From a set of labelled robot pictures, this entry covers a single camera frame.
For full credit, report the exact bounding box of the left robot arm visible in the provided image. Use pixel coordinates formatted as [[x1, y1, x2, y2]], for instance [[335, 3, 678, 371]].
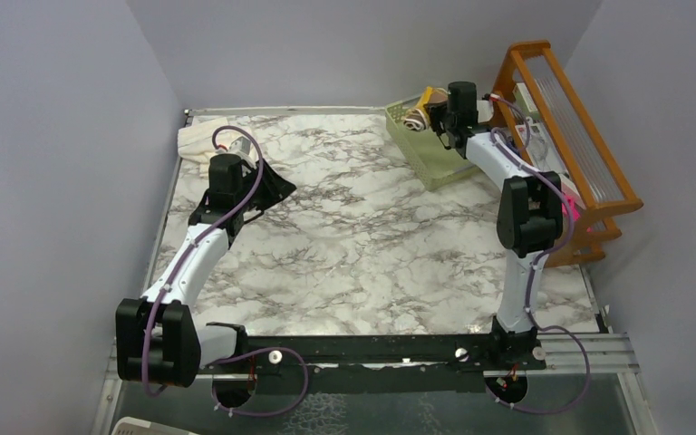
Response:
[[115, 153, 296, 388]]

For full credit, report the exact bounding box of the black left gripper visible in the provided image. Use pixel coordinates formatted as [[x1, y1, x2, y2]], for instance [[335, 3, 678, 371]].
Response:
[[235, 158, 296, 211]]

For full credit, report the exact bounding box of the cream white towel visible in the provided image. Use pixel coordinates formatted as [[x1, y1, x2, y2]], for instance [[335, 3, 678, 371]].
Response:
[[177, 117, 258, 170]]

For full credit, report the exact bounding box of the white bin corner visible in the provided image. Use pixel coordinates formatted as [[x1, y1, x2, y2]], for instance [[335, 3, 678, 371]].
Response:
[[111, 417, 197, 435]]

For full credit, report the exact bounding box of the orange wooden rack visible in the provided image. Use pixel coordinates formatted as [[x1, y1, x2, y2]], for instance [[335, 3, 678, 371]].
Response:
[[491, 40, 643, 267]]

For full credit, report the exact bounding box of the white packaged item on rack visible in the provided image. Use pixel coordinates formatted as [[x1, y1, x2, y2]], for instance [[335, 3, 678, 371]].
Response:
[[526, 121, 569, 177]]

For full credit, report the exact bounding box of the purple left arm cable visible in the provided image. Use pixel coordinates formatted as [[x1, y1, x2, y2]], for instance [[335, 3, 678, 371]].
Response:
[[142, 127, 311, 419]]

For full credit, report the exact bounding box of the light green plastic basket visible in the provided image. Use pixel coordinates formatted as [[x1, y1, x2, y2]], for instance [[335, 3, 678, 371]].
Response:
[[383, 100, 481, 191]]

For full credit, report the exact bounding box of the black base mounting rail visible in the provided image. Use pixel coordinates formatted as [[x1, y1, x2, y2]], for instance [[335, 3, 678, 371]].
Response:
[[198, 333, 546, 395]]

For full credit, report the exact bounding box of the small box on rack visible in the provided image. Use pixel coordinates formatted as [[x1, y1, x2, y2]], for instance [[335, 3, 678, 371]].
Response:
[[513, 82, 539, 119]]

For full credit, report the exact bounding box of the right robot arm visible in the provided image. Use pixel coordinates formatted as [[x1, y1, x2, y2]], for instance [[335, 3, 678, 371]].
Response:
[[426, 81, 565, 369]]

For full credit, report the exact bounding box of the pink item on rack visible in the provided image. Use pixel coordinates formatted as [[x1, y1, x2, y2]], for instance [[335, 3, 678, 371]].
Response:
[[563, 188, 584, 222]]

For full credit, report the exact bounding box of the brown yellow bear towel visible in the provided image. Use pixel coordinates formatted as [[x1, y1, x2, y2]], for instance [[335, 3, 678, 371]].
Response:
[[401, 86, 448, 131]]

